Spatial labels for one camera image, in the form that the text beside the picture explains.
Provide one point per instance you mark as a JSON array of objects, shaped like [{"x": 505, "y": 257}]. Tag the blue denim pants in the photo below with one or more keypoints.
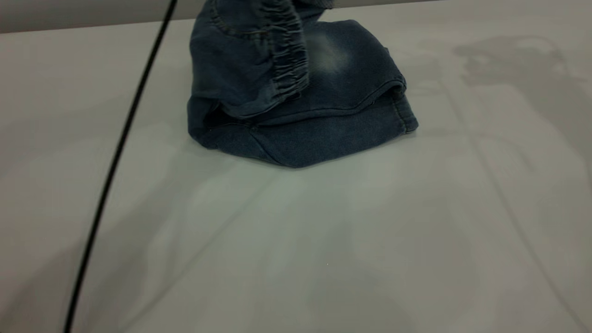
[{"x": 300, "y": 111}]

